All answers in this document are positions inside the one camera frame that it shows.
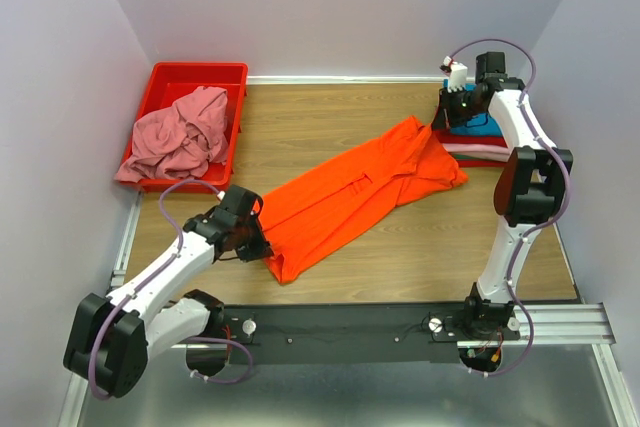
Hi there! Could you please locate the orange t-shirt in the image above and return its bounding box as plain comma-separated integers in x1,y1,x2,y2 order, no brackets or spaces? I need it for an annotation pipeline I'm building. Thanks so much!
260,116,468,284

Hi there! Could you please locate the blue folded t-shirt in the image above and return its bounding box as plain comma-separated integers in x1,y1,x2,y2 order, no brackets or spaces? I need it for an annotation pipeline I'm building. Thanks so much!
442,80,502,137

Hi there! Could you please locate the aluminium rail frame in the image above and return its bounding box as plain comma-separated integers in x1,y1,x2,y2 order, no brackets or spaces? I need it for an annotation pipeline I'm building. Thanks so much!
60,204,614,426

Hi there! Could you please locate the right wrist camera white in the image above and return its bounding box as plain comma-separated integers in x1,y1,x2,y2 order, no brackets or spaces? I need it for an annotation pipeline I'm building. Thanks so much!
440,56,468,93

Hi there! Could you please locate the pink folded t-shirt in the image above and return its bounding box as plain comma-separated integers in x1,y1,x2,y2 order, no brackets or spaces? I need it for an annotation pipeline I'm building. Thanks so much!
443,143,511,156

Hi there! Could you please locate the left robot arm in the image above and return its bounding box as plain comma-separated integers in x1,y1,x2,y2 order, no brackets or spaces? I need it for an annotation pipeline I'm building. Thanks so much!
63,185,273,400

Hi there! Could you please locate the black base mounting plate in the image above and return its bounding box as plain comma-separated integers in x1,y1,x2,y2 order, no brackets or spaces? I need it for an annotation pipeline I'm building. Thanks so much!
201,302,520,365

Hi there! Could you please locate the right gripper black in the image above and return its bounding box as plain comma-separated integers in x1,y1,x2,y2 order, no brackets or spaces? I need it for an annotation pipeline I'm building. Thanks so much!
429,85,483,131

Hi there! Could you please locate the dusty pink crumpled t-shirt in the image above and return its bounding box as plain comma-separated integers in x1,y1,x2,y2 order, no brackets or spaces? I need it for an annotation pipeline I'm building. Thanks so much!
115,86,229,182

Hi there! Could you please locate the red plastic bin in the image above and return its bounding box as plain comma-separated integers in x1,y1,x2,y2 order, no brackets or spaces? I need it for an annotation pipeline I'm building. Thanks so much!
114,62,248,192

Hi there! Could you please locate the red folded t-shirt upper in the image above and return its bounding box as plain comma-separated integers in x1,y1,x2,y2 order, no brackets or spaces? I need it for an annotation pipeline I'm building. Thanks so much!
433,130,507,147

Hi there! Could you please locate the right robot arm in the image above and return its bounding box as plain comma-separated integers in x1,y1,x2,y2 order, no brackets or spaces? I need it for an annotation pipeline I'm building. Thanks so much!
432,52,573,339

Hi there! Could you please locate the green folded t-shirt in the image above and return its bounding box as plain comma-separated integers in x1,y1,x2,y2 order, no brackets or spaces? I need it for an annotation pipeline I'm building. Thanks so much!
454,153,508,165

